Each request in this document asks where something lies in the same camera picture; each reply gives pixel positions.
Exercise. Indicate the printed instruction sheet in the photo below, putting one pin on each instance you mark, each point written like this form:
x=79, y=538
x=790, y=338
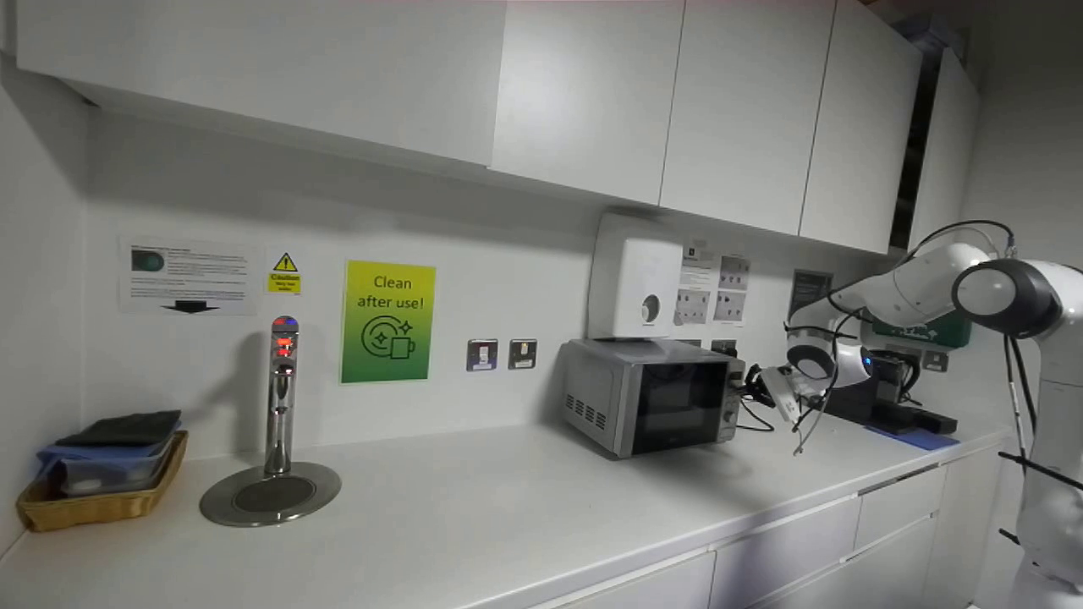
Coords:
x=735, y=273
x=697, y=258
x=693, y=304
x=733, y=304

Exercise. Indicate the yellow tray with items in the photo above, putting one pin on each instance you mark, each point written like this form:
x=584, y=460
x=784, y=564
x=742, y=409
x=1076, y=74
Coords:
x=88, y=513

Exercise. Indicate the white paper towel dispenser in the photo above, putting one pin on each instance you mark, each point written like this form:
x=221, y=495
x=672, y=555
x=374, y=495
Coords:
x=632, y=281

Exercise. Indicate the white lower drawer front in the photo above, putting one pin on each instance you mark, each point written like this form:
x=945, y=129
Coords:
x=897, y=508

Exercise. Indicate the yellow warning triangle sticker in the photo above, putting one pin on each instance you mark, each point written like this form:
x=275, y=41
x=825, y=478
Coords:
x=284, y=274

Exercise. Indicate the green wall sign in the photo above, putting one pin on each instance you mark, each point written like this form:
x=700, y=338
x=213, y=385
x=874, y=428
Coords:
x=945, y=334

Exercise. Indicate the silver wall switch plate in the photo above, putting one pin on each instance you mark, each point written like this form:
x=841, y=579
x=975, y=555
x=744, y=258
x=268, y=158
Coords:
x=521, y=352
x=687, y=338
x=480, y=357

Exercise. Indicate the white upper cabinet door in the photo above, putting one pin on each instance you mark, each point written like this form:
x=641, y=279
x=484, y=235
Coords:
x=945, y=158
x=585, y=89
x=744, y=114
x=281, y=69
x=858, y=137

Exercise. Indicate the small wall socket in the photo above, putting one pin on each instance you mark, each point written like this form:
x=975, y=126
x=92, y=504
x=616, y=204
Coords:
x=936, y=358

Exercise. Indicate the double wall power socket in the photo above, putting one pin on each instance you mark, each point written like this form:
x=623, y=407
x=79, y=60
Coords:
x=726, y=346

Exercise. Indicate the flat blue cloth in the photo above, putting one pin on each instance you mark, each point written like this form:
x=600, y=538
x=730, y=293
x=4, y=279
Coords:
x=927, y=441

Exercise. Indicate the silver microwave oven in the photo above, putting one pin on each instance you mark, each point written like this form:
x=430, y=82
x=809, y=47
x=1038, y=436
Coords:
x=598, y=394

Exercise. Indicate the white lower cabinet front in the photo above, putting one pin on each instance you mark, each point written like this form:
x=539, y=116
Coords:
x=784, y=552
x=897, y=576
x=966, y=529

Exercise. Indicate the round metal drip tray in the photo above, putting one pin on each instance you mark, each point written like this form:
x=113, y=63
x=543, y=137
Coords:
x=273, y=497

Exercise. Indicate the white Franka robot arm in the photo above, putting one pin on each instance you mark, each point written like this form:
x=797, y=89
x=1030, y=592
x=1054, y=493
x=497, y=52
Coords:
x=914, y=288

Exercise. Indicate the green clean after use poster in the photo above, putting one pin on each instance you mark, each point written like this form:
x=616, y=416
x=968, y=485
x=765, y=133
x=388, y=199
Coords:
x=391, y=323

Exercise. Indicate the chrome boiling water tap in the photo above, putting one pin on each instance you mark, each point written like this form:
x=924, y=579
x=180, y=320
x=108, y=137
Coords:
x=279, y=394

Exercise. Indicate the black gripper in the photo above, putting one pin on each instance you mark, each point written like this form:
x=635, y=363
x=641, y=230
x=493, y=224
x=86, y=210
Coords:
x=761, y=383

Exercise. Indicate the white notice with green logo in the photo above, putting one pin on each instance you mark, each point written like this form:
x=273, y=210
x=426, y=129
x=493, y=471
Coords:
x=189, y=274

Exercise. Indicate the dark framed wall sign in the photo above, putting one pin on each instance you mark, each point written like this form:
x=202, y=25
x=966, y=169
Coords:
x=803, y=288

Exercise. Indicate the flat black pad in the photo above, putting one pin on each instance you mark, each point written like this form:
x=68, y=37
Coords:
x=123, y=428

